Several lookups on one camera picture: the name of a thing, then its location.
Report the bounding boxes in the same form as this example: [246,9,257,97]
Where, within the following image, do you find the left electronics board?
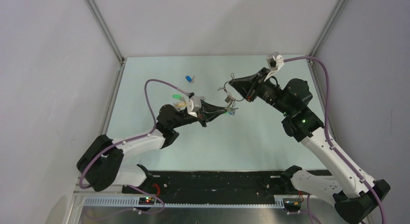
[138,196,156,206]

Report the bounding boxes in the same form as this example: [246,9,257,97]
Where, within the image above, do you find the metal wire keyring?
[217,73,244,104]

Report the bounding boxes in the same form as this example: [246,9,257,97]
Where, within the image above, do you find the green tagged key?
[172,94,183,100]

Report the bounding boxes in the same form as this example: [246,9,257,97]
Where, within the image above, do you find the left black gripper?
[171,99,226,129]

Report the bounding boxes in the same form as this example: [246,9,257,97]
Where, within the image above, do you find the bunch of silver keys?
[225,95,237,116]

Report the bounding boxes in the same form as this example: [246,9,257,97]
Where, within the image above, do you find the aluminium frame post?
[308,0,349,57]
[84,0,124,65]

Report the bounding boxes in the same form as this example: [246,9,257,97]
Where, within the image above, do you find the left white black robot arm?
[76,99,228,193]

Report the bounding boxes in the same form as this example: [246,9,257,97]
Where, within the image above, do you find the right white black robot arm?
[229,68,390,224]

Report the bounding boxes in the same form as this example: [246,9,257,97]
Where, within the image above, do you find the electronics board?
[138,196,156,206]
[283,199,303,212]

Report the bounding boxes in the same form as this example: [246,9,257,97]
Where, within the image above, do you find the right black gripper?
[229,67,293,116]

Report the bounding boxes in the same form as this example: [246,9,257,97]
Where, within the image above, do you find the left aluminium frame post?
[84,0,124,65]

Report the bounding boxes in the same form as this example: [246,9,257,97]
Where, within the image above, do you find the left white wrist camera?
[187,95,204,118]

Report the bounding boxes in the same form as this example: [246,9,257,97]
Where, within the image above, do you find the blue capped key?
[185,75,195,83]

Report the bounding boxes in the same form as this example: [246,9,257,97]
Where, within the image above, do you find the right electronics board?
[283,199,303,212]

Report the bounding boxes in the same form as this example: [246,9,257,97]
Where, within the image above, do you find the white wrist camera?
[187,95,204,118]
[264,52,284,81]

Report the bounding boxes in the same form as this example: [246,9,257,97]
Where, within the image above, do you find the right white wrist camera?
[264,52,284,81]

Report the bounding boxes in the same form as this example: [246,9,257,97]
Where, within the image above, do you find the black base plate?
[138,171,306,204]

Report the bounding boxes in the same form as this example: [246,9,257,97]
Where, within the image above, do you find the right aluminium frame post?
[308,0,349,57]

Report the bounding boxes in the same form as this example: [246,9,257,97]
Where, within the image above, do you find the grey slotted cable duct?
[82,196,284,209]

